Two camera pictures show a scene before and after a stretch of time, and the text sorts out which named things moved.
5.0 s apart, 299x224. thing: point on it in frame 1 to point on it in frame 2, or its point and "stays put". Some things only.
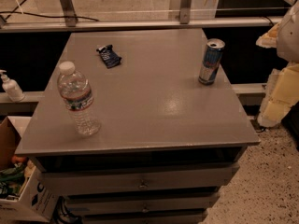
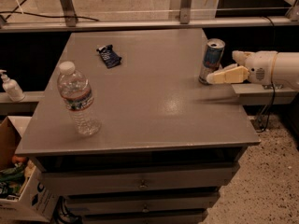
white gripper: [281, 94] to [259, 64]
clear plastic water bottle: [78, 93] stays put
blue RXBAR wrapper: [109, 57] stays put
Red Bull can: [211, 61] stays put
